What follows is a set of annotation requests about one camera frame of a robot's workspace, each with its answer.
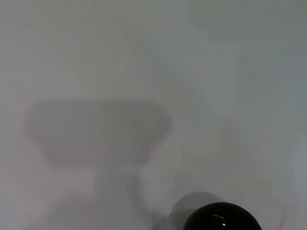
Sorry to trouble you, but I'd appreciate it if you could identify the small dark teacup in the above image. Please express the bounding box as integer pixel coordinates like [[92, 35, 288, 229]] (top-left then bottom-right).
[[183, 202, 263, 230]]

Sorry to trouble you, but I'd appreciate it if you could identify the white tablecloth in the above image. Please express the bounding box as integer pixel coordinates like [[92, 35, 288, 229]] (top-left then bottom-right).
[[0, 0, 307, 230]]

